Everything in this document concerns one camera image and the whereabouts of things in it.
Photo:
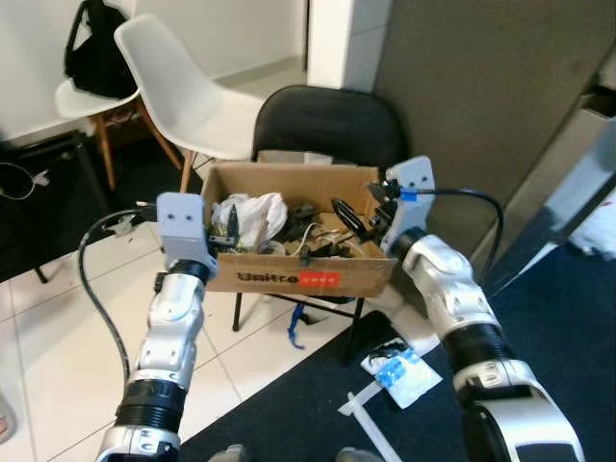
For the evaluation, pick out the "black folding chair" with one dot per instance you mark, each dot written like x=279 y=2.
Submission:
x=327 y=125

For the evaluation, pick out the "white plastic strip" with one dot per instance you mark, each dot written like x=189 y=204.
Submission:
x=366 y=423

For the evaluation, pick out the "white shell chair wooden legs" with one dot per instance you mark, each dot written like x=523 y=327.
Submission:
x=183 y=96

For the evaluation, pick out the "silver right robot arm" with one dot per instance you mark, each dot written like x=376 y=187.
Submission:
x=462 y=308

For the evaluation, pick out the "grey robot right foot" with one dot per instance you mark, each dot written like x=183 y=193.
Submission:
x=358 y=455

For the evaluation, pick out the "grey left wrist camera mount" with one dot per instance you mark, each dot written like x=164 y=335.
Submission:
x=183 y=226

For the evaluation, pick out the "grey metal panel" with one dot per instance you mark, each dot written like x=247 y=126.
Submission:
x=568 y=164

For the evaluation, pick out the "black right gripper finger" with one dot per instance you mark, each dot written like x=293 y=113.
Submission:
x=348 y=217

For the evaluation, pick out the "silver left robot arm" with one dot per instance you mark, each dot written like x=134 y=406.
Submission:
x=168 y=327

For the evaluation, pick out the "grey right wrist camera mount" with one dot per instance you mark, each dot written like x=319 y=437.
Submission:
x=414 y=188

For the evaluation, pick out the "black table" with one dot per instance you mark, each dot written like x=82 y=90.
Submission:
x=38 y=154

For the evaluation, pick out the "brown cardboard box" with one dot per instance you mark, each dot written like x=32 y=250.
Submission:
x=260 y=279

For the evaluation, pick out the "white plastic bag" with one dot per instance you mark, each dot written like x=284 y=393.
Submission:
x=255 y=217

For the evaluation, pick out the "blue white plastic packet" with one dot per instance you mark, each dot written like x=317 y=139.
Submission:
x=399 y=375

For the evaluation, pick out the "grey robot foot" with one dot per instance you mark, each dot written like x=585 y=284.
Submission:
x=358 y=455
x=226 y=454

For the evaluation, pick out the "white cloth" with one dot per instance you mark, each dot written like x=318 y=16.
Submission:
x=602 y=226

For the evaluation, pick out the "black backpack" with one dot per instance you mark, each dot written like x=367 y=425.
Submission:
x=96 y=53

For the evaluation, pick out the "white chair holding backpack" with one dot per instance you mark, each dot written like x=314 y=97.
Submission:
x=87 y=104

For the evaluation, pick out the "person foot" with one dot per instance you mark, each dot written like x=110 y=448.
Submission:
x=5 y=419

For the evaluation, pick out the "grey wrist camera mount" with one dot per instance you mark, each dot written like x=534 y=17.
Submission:
x=183 y=226
x=414 y=188

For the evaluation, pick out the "grey robot left foot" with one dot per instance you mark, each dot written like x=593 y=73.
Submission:
x=226 y=454

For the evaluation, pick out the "dark tangled trash pile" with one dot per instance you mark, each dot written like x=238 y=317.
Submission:
x=318 y=239

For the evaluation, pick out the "dark blue carpet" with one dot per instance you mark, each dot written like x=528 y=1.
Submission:
x=539 y=385

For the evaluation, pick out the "black flat object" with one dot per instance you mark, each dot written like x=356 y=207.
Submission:
x=371 y=337

